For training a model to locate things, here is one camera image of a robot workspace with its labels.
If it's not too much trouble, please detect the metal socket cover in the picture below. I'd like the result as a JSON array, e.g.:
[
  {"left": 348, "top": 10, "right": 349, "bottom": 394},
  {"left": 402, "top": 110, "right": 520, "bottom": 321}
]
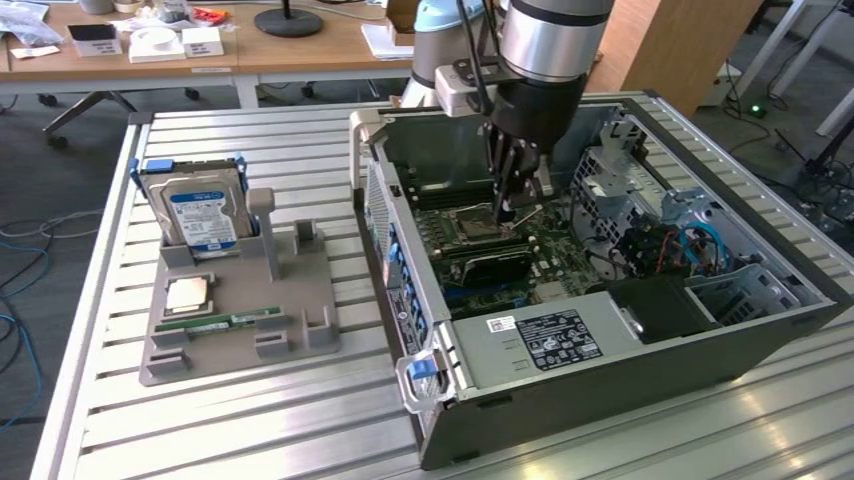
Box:
[{"left": 506, "top": 197, "right": 543, "bottom": 234}]

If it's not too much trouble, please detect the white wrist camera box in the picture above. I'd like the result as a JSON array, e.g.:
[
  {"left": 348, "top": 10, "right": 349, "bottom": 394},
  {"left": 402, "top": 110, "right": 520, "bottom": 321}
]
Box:
[{"left": 435, "top": 63, "right": 499, "bottom": 119}]

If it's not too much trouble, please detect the metal drive cage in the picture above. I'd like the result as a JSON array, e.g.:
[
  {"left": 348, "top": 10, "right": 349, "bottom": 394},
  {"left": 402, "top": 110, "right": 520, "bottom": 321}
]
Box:
[{"left": 572, "top": 117, "right": 675, "bottom": 236}]

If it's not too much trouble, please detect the CPU socket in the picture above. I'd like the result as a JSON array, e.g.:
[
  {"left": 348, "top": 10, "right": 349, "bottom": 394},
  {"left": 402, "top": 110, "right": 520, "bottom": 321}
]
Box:
[{"left": 452, "top": 204, "right": 508, "bottom": 246}]

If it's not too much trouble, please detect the white box with tape roll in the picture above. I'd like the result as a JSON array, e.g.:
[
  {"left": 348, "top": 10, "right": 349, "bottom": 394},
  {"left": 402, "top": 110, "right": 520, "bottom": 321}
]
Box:
[{"left": 127, "top": 27, "right": 187, "bottom": 64}]

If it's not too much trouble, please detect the black graphics card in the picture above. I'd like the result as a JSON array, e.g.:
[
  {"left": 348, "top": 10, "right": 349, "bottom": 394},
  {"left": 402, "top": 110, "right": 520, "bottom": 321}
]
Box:
[{"left": 456, "top": 249, "right": 535, "bottom": 290}]

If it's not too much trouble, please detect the grey parts rack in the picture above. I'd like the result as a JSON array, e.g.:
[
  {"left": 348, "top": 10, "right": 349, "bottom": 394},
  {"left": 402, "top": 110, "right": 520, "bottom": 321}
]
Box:
[{"left": 137, "top": 187, "right": 343, "bottom": 389}]

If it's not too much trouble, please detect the black lamp base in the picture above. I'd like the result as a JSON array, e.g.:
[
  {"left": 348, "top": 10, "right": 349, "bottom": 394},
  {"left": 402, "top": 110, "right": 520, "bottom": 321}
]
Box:
[{"left": 253, "top": 0, "right": 323, "bottom": 37}]

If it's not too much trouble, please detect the white box with black top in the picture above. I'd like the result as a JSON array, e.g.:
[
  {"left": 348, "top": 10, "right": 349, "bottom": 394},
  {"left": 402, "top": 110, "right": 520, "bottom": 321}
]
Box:
[{"left": 68, "top": 23, "right": 123, "bottom": 57}]

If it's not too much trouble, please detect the wooden desk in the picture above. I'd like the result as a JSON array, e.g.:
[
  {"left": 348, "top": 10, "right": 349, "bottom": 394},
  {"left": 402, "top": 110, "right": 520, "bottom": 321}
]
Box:
[{"left": 0, "top": 0, "right": 602, "bottom": 96}]

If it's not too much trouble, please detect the plain white box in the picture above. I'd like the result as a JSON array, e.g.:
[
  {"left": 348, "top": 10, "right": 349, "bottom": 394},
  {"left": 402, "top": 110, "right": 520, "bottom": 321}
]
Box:
[{"left": 180, "top": 26, "right": 223, "bottom": 59}]

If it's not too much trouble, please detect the grey power supply unit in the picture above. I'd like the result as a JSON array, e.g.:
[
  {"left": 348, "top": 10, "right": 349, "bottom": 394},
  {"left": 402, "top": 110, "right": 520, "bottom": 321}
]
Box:
[{"left": 452, "top": 292, "right": 646, "bottom": 391}]

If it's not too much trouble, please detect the open grey PC case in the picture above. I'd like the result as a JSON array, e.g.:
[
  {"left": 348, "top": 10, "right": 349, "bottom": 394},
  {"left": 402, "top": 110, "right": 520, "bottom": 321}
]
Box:
[{"left": 349, "top": 89, "right": 839, "bottom": 471}]

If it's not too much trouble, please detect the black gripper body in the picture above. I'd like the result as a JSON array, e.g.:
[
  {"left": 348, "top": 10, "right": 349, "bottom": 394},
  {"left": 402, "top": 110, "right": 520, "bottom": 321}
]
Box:
[{"left": 490, "top": 74, "right": 588, "bottom": 151}]

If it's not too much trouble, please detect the black chair base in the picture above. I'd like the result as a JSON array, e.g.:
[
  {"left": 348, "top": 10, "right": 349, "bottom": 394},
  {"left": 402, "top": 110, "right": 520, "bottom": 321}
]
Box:
[{"left": 39, "top": 89, "right": 139, "bottom": 149}]

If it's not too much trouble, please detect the brown cardboard box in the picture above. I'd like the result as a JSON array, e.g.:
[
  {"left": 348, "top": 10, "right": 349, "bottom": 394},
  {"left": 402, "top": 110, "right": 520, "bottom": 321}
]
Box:
[{"left": 386, "top": 0, "right": 420, "bottom": 34}]

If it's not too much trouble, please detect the stack of white papers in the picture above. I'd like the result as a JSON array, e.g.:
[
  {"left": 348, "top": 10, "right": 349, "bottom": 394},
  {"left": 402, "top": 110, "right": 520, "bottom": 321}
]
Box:
[{"left": 360, "top": 22, "right": 416, "bottom": 60}]

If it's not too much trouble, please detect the red wire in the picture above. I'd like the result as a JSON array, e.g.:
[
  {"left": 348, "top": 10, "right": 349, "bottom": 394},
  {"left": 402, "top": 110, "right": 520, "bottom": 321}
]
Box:
[{"left": 656, "top": 227, "right": 688, "bottom": 274}]

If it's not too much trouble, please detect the wooden cabinet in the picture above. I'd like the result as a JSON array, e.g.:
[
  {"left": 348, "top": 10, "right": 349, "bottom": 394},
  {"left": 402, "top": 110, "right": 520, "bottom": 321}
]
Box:
[{"left": 586, "top": 0, "right": 766, "bottom": 114}]

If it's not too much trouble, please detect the green RAM stick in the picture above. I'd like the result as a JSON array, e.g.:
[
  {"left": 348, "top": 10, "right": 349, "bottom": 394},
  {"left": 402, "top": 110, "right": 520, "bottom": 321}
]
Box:
[{"left": 152, "top": 307, "right": 281, "bottom": 335}]

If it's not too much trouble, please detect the blue case latch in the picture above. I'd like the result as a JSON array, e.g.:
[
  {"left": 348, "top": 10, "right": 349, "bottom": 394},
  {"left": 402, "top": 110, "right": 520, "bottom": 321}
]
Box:
[{"left": 406, "top": 359, "right": 432, "bottom": 394}]

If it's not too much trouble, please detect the black plastic duct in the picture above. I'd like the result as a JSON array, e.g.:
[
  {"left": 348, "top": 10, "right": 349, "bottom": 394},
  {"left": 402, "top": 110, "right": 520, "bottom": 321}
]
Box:
[{"left": 606, "top": 277, "right": 722, "bottom": 344}]

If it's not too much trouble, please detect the hard disk in blue caddy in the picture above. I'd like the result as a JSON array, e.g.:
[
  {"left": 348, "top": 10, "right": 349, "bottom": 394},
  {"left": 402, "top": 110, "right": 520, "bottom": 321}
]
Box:
[{"left": 125, "top": 157, "right": 249, "bottom": 261}]

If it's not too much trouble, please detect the clear plastic bag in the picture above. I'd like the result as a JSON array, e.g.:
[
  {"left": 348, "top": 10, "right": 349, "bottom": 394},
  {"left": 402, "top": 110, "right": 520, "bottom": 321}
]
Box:
[{"left": 0, "top": 2, "right": 65, "bottom": 46}]

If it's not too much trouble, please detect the copper-topped CPU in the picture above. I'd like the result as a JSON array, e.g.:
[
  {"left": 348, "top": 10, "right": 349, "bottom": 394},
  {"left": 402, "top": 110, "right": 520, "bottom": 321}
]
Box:
[{"left": 163, "top": 277, "right": 208, "bottom": 316}]

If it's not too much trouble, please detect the green motherboard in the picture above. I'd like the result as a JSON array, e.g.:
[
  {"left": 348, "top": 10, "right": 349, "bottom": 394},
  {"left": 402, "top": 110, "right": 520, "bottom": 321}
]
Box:
[{"left": 399, "top": 164, "right": 642, "bottom": 321}]

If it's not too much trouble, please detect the blue wire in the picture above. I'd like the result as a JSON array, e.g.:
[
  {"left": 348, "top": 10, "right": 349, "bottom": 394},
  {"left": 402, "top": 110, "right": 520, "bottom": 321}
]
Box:
[{"left": 686, "top": 219, "right": 735, "bottom": 274}]

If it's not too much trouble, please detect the metal disk bay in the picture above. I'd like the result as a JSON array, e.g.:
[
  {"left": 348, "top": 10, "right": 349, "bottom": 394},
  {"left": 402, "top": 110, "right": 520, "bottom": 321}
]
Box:
[{"left": 683, "top": 264, "right": 802, "bottom": 326}]

